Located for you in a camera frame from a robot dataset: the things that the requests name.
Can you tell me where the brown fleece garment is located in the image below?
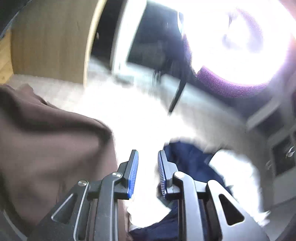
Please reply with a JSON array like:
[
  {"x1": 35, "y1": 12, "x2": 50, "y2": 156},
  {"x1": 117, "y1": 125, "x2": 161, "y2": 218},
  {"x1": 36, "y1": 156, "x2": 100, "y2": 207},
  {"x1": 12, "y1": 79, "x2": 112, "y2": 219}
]
[{"x1": 1, "y1": 85, "x2": 127, "y2": 240}]

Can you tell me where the white garment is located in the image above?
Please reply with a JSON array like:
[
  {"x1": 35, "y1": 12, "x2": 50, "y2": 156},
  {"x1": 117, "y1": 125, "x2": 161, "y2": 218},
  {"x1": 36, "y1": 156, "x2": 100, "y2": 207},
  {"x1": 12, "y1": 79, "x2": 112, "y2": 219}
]
[{"x1": 125, "y1": 150, "x2": 270, "y2": 230}]

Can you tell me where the navy blue garment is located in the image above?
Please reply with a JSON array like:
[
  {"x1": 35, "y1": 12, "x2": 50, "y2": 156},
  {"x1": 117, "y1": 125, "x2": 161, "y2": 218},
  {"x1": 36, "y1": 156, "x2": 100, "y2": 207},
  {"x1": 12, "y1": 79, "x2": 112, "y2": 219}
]
[{"x1": 130, "y1": 142, "x2": 236, "y2": 240}]

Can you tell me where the plaid bed sheet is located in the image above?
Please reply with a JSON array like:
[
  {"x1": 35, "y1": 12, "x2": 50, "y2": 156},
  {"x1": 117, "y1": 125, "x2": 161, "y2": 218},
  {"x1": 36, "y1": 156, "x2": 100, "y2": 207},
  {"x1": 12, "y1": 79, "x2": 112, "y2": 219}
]
[{"x1": 8, "y1": 58, "x2": 265, "y2": 177}]

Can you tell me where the pine wood board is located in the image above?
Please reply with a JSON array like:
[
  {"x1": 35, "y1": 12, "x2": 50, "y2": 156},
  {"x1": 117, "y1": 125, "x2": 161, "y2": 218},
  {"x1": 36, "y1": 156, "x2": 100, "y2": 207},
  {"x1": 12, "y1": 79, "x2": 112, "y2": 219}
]
[{"x1": 0, "y1": 30, "x2": 14, "y2": 84}]

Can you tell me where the light wooden headboard panel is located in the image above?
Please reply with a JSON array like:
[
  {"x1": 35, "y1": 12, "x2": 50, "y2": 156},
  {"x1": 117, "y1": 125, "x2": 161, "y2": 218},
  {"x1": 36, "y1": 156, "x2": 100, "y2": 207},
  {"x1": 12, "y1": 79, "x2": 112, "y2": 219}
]
[{"x1": 11, "y1": 0, "x2": 106, "y2": 84}]

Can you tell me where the white door frame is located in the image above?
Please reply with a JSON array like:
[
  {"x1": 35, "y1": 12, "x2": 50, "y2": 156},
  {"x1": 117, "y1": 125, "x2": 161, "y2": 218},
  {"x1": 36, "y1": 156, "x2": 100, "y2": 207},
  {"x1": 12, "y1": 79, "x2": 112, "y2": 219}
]
[{"x1": 110, "y1": 0, "x2": 147, "y2": 76}]

